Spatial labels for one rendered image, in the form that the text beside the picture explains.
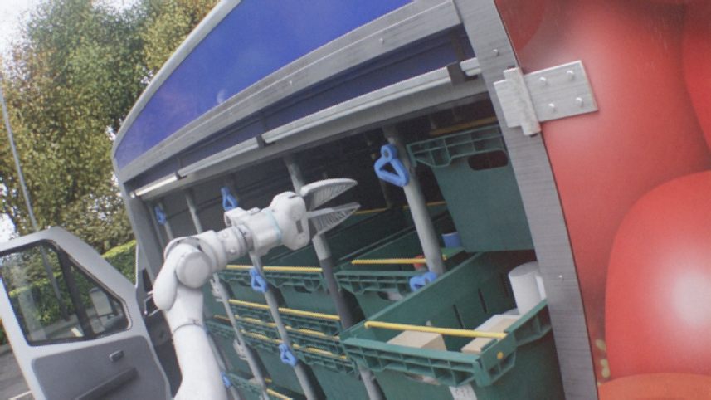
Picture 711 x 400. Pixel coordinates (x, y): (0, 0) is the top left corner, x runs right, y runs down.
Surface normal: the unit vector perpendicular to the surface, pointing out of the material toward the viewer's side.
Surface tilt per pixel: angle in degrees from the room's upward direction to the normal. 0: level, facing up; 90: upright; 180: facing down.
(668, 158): 90
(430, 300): 87
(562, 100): 90
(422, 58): 90
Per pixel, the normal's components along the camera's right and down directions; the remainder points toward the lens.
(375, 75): -0.79, 0.33
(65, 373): 0.79, -0.18
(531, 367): 0.55, -0.02
